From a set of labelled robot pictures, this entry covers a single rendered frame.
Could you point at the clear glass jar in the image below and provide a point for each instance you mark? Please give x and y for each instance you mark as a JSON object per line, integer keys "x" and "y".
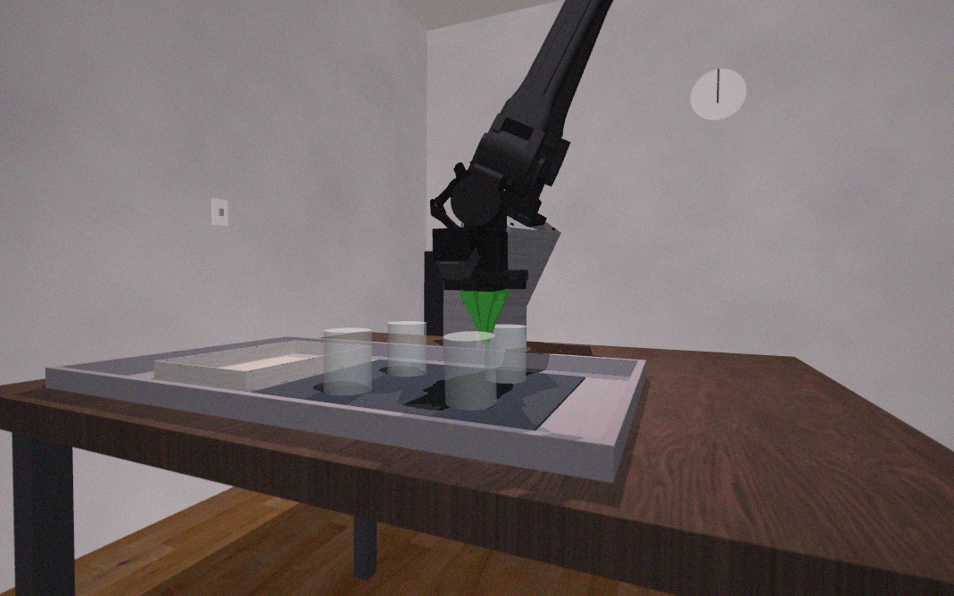
{"x": 470, "y": 370}
{"x": 406, "y": 348}
{"x": 510, "y": 353}
{"x": 347, "y": 361}

